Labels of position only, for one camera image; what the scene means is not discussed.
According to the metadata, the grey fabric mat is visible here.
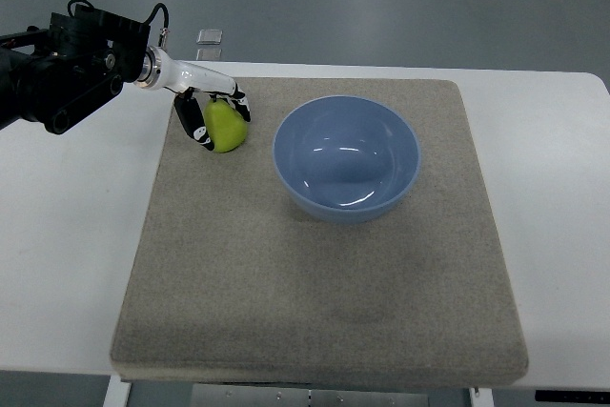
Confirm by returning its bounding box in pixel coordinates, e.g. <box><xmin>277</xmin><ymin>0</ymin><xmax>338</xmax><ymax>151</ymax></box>
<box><xmin>110</xmin><ymin>78</ymin><xmax>528</xmax><ymax>391</ymax></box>

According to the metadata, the floor socket plate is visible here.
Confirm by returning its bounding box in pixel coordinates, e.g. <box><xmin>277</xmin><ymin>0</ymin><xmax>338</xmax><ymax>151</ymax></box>
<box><xmin>196</xmin><ymin>29</ymin><xmax>223</xmax><ymax>45</ymax></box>
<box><xmin>195</xmin><ymin>48</ymin><xmax>222</xmax><ymax>61</ymax></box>

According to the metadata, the lower floor socket plate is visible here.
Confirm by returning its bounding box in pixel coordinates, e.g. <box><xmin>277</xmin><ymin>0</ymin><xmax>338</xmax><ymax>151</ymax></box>
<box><xmin>195</xmin><ymin>48</ymin><xmax>222</xmax><ymax>61</ymax></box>

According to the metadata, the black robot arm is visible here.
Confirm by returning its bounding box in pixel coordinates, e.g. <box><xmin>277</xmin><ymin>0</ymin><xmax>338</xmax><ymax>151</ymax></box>
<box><xmin>1</xmin><ymin>0</ymin><xmax>170</xmax><ymax>134</ymax></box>

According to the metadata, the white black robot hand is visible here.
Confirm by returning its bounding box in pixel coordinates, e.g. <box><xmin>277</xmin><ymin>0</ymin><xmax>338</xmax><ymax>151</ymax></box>
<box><xmin>136</xmin><ymin>47</ymin><xmax>251</xmax><ymax>152</ymax></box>

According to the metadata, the green pear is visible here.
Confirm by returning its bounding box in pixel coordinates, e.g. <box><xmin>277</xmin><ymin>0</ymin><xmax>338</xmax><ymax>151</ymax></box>
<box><xmin>203</xmin><ymin>98</ymin><xmax>248</xmax><ymax>153</ymax></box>

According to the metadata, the blue bowl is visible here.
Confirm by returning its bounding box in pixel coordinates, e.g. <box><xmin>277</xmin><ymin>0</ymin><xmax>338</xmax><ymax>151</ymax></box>
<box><xmin>272</xmin><ymin>95</ymin><xmax>422</xmax><ymax>224</ymax></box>

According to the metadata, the upper floor socket plate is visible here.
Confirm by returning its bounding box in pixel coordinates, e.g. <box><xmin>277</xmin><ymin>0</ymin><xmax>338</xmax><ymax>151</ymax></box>
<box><xmin>196</xmin><ymin>29</ymin><xmax>223</xmax><ymax>45</ymax></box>

